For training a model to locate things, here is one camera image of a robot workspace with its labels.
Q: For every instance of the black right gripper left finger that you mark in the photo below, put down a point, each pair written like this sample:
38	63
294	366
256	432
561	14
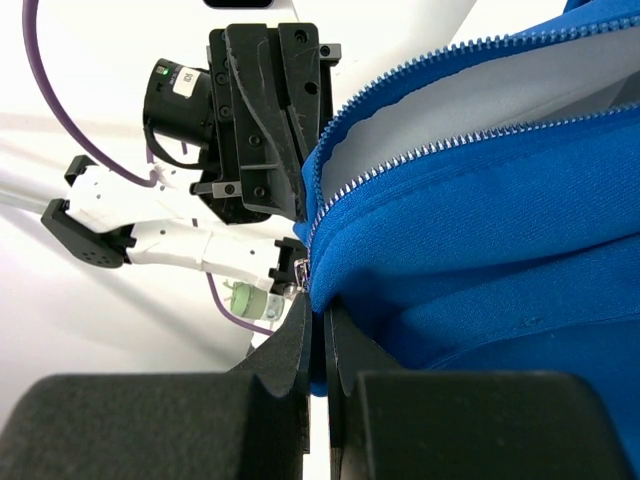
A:
251	422

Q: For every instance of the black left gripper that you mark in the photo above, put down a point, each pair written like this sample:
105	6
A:
231	121

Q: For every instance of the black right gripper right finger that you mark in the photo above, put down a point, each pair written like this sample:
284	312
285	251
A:
389	422

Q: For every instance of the blue zip-up vest jacket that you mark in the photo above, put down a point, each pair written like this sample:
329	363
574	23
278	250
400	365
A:
477	208

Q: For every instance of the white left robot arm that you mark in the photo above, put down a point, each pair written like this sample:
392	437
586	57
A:
108	222

